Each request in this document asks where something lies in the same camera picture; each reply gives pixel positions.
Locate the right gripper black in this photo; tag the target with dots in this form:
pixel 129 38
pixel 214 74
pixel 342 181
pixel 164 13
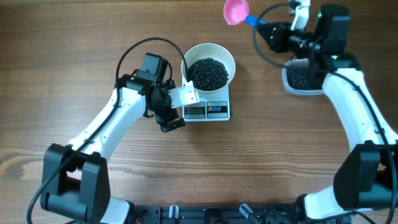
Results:
pixel 277 41

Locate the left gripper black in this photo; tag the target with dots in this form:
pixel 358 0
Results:
pixel 161 117

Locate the pink scoop blue handle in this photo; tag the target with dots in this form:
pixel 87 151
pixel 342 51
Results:
pixel 237 12

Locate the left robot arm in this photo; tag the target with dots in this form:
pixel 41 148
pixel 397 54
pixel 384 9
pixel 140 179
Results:
pixel 75 179

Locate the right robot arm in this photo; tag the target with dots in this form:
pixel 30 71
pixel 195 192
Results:
pixel 367 180

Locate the white digital kitchen scale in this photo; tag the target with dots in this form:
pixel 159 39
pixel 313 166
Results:
pixel 211 107

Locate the black beans in bowl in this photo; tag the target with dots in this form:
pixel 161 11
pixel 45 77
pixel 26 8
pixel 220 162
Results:
pixel 208 74

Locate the white bowl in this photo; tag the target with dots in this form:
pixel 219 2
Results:
pixel 209 50

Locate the clear plastic container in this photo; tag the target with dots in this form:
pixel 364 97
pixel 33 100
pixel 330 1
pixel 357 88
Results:
pixel 289 89

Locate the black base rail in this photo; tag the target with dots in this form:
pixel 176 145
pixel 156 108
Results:
pixel 214 214

